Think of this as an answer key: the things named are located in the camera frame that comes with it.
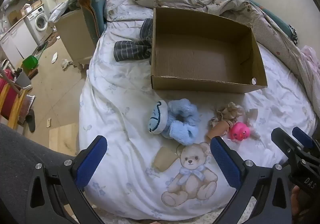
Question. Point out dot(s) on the person's right hand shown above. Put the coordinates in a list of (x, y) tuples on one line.
[(297, 204)]

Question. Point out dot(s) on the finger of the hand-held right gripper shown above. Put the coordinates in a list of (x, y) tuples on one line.
[(285, 140), (302, 136)]

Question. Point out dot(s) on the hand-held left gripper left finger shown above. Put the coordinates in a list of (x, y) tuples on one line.
[(91, 161)]

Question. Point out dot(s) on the grey bin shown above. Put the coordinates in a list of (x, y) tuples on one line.
[(23, 79)]

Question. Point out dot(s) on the pink rubber duck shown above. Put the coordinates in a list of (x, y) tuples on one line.
[(238, 132)]

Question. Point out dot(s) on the white kitchen cabinet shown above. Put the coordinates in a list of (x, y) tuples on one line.
[(17, 39)]

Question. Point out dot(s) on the light pink cloth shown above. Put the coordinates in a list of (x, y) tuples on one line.
[(312, 59)]

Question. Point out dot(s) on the black slipper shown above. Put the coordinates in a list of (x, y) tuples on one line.
[(30, 120)]

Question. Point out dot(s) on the beige lace cloth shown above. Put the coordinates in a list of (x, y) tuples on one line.
[(228, 113)]

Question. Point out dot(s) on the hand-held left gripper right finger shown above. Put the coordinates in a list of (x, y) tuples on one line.
[(226, 164)]

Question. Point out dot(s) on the white teddy bear print duvet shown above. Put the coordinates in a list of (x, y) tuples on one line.
[(120, 104)]

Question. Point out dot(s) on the grey striped garment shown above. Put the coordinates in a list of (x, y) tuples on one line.
[(132, 49)]

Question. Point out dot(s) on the beige nightstand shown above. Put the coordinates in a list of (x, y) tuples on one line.
[(75, 36)]

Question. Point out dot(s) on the white washing machine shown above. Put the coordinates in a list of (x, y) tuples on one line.
[(37, 20)]

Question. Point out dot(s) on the brown cardboard box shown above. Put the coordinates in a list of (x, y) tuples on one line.
[(200, 59)]

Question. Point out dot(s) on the teal headboard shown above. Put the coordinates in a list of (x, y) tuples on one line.
[(275, 18)]

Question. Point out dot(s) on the blue fluffy plush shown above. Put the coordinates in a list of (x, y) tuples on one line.
[(183, 124)]

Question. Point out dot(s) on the teal cushion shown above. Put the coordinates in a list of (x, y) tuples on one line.
[(93, 9)]

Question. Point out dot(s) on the yellow wooden rack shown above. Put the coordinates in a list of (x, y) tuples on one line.
[(13, 104)]

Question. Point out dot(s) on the crumpled white tissue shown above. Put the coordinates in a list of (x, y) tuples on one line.
[(54, 56), (66, 64)]

